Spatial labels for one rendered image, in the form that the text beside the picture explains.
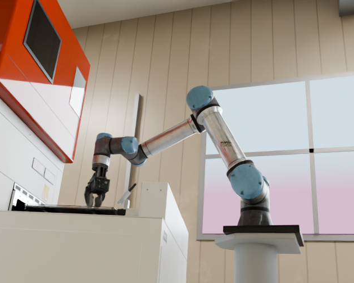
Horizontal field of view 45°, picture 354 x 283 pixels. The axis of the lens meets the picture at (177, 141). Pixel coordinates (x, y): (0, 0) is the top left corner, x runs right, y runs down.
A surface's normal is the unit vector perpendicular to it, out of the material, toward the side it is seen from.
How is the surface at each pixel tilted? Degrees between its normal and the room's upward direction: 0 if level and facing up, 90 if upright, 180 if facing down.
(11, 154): 90
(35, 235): 90
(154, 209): 90
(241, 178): 96
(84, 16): 180
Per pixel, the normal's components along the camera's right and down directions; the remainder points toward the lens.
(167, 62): -0.31, -0.40
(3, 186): 0.99, 0.02
